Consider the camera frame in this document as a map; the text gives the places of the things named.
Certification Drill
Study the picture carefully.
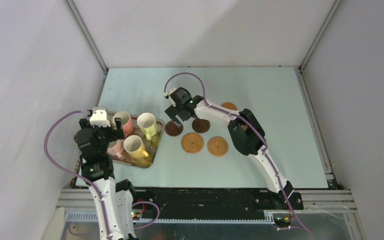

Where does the dark wooden coaster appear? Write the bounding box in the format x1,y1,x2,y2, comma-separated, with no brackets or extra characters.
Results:
192,118,211,134
164,121,184,137

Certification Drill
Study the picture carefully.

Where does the woven rattan coaster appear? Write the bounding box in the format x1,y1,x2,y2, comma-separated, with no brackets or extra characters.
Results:
181,132,205,154
207,136,229,157

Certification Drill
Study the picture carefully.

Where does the light yellow-green cup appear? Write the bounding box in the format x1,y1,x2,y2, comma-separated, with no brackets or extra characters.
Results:
136,112,158,141

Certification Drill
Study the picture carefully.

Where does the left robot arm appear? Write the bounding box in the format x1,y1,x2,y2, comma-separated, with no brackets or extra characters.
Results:
74,118,138,240

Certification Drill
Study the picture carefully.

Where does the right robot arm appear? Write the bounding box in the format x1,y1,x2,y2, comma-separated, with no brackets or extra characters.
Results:
163,87,298,211

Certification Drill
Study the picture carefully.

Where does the pink cup rear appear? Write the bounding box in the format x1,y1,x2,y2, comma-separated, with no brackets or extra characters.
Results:
112,111,134,137

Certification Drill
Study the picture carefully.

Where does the pink cup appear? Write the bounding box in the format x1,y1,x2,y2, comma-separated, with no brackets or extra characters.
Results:
107,140,125,159
112,111,134,137

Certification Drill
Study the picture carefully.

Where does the pink cup front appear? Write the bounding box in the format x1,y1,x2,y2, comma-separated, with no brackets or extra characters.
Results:
107,140,125,159

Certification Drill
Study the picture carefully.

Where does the yellow cup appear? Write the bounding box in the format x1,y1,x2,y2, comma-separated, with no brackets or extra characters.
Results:
123,135,149,159

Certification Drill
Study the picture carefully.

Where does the metal tray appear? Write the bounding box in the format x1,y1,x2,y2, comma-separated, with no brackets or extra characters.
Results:
109,115,165,169

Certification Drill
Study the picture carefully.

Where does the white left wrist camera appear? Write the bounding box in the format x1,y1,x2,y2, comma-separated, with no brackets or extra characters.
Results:
89,106,111,128

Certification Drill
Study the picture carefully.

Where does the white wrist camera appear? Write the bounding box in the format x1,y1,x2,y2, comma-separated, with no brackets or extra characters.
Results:
163,87,177,99
89,106,111,128

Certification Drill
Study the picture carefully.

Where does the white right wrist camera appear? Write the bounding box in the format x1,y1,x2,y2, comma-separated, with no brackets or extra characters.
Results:
163,87,177,99

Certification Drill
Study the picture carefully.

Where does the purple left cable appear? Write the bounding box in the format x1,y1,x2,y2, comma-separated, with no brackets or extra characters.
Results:
43,109,113,240

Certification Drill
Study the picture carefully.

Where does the purple wire loop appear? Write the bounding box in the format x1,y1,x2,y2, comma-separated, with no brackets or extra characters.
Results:
122,198,160,231

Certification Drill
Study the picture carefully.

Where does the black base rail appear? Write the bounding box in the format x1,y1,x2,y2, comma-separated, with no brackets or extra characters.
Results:
133,187,304,221

